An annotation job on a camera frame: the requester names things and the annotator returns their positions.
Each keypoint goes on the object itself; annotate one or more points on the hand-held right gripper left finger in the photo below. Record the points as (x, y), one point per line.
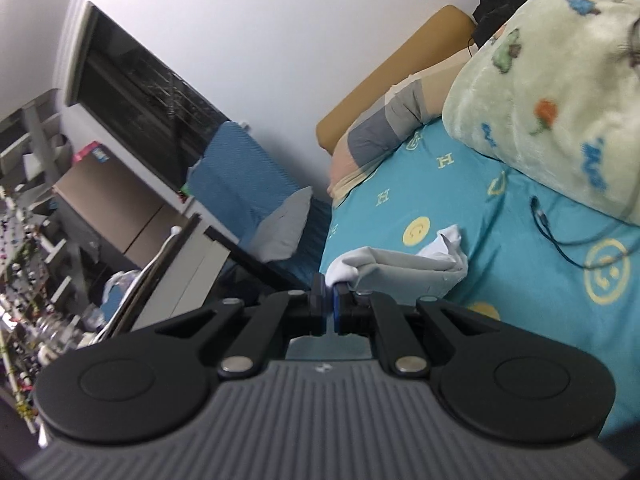
(316, 295)

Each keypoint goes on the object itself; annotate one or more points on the cream patterned fleece blanket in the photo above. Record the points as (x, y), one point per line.
(555, 85)

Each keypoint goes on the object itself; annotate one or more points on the grey cloth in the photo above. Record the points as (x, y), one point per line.
(285, 225)

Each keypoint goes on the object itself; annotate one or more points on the blue chair with cushion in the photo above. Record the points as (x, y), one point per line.
(240, 175)

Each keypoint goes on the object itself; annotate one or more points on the grey and beige striped pillow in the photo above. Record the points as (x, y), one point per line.
(385, 130)

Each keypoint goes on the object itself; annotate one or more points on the colourful small box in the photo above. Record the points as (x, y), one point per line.
(92, 152)

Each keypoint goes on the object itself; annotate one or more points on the brown cardboard box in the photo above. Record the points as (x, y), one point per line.
(110, 205)

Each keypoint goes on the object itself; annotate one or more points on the white shelf rack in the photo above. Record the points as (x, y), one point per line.
(30, 170)

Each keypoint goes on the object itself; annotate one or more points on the tan padded headboard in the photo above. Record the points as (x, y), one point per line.
(390, 70)

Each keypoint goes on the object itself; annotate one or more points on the grey and white garment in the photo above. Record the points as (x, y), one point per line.
(400, 265)

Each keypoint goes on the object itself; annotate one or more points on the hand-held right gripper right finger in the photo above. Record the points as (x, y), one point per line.
(341, 296)

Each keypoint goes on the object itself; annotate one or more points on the blue smiley print bed sheet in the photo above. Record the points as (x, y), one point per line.
(475, 220)

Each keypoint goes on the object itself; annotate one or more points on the dark window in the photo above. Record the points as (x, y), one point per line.
(145, 95)

